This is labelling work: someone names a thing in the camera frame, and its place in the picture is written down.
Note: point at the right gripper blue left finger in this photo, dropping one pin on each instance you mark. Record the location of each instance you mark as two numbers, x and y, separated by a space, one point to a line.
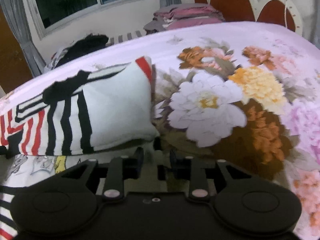
137 162

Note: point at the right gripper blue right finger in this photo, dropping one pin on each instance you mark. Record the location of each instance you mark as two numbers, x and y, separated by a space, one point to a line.
177 165

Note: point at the striped white red black sweater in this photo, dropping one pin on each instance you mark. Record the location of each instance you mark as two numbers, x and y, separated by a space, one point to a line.
87 113

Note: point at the black clothes pile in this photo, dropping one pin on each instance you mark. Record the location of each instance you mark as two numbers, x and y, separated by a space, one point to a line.
77 49

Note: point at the pink floral bed blanket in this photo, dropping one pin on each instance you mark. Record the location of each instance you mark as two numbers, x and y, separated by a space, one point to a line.
239 101

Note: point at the grey white striped cloth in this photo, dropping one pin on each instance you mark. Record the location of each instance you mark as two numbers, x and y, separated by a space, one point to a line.
125 37

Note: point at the folded pink grey bedding stack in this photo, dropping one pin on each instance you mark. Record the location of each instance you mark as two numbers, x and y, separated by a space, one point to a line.
178 16

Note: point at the brown wooden door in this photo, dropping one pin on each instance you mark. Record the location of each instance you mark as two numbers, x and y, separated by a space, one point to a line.
14 70

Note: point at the red white scalloped headboard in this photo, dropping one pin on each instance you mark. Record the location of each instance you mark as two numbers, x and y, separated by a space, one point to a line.
280 12

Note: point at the grey curtain by door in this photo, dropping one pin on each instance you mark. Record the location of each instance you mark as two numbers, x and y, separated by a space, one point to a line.
15 15

